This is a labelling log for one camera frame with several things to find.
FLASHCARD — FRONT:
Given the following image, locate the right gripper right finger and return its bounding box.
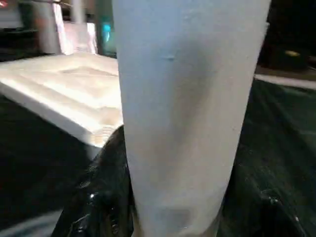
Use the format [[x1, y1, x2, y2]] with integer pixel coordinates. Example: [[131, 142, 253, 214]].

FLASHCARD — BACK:
[[216, 142, 316, 237]]

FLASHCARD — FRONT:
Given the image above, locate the black table mat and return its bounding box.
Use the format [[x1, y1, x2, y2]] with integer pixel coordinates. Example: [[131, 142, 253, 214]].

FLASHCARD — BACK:
[[0, 79, 316, 237]]

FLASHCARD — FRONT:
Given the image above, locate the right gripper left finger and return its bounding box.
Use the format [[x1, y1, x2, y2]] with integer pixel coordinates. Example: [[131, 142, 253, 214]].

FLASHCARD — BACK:
[[49, 124, 136, 237]]

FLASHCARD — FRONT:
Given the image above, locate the white plastic table top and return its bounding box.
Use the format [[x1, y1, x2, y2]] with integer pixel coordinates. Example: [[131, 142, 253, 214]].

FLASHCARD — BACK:
[[0, 52, 125, 149]]

